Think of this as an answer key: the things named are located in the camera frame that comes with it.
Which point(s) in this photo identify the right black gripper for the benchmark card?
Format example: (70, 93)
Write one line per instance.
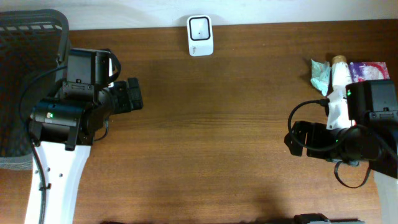
(319, 130)

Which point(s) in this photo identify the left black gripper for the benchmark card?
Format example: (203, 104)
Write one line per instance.
(126, 104)

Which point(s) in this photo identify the white floral cream tube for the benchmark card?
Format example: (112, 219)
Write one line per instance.
(340, 74)

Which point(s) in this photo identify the red purple tissue pack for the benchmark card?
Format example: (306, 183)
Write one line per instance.
(363, 71)

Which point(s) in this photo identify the teal wet wipes pack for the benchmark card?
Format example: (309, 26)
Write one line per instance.
(320, 78)

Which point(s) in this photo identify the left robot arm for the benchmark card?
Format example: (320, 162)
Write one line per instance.
(62, 129)

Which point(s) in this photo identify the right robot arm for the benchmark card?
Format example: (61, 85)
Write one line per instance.
(372, 105)

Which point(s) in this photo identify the white barcode scanner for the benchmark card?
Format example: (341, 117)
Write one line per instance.
(200, 35)

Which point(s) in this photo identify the dark grey plastic basket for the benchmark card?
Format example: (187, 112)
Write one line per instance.
(32, 43)

